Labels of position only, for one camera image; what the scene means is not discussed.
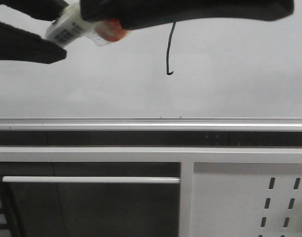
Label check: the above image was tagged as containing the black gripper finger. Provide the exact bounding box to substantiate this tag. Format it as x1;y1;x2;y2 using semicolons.
0;0;70;22
0;22;67;64

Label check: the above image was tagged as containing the white whiteboard marker pen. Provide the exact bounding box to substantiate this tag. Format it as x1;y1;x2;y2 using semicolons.
45;2;93;48

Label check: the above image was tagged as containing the red round magnet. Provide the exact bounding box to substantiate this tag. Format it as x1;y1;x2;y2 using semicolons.
94;19;129;43

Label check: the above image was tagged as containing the white horizontal bar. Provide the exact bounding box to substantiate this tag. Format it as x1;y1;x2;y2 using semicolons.
2;176;180;184

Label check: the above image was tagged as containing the white perforated metal panel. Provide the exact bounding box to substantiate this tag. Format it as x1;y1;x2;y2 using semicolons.
190;162;302;237

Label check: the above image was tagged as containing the white metal stand frame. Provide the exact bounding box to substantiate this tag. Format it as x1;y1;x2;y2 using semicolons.
0;147;302;237

